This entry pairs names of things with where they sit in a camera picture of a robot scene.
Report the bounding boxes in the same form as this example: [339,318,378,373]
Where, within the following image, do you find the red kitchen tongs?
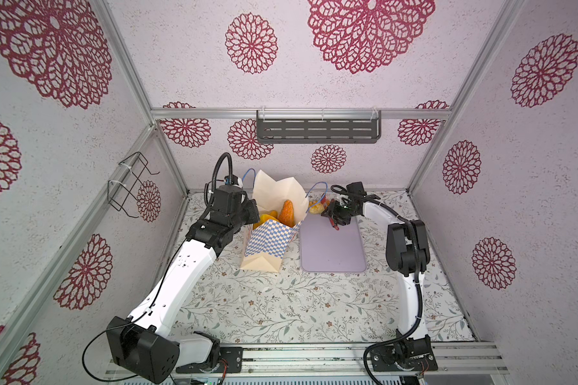
[320,196,339,230]

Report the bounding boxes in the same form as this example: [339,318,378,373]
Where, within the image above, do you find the twisted light bread roll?
[308,203,326,215]

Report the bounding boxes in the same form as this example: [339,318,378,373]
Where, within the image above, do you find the striped swirl bread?
[252,210,279,229]

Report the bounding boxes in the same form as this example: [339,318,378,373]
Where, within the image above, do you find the blue checkered paper bag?
[240,170,327,273]

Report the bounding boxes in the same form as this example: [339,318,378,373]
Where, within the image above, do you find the long orange bread loaf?
[278,200,295,228]

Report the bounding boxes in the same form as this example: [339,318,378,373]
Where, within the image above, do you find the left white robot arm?
[106,184,259,384]

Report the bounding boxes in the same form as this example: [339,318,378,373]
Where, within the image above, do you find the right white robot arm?
[322,182,431,362]

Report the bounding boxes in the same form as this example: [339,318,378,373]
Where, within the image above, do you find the lavender tray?
[299,214,367,274]

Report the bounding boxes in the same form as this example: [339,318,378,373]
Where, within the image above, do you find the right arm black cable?
[330,184,425,385]

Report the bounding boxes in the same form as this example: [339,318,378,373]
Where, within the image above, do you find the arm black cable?
[330,184,425,385]
[81,152,235,383]

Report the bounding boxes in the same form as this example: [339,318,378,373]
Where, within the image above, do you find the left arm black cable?
[81,152,235,383]

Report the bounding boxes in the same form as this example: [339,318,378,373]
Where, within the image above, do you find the grey wall shelf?
[255,111,381,144]

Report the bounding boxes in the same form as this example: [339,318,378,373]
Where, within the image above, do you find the black wire wall rack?
[106,152,162,223]

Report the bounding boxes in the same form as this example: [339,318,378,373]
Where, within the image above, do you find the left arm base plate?
[175,346,244,375]

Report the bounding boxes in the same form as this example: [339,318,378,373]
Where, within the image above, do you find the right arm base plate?
[370,335,438,373]

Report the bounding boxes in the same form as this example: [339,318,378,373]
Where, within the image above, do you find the aluminium front rail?
[105,342,507,381]

